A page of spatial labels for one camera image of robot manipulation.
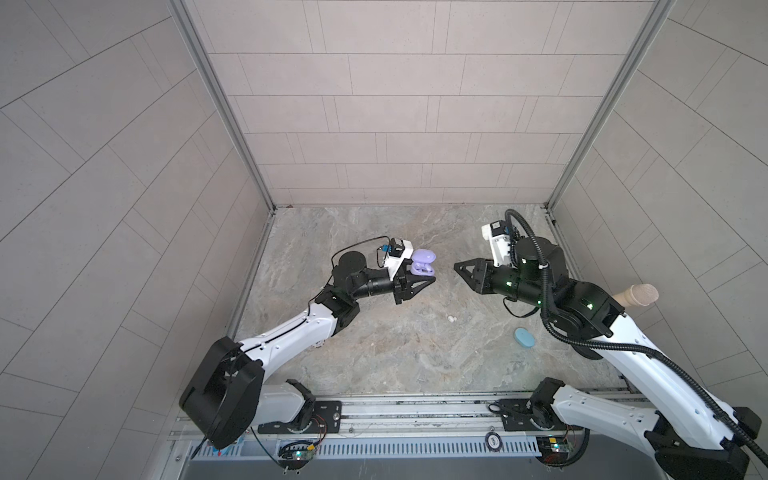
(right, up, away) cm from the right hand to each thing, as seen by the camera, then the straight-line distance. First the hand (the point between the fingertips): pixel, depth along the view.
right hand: (453, 270), depth 62 cm
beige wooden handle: (+41, -6, +2) cm, 41 cm away
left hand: (-3, -2, +5) cm, 6 cm away
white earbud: (+4, -18, +24) cm, 30 cm away
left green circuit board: (-35, -41, +3) cm, 54 cm away
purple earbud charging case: (-6, +2, +4) cm, 8 cm away
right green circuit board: (+24, -42, +6) cm, 49 cm away
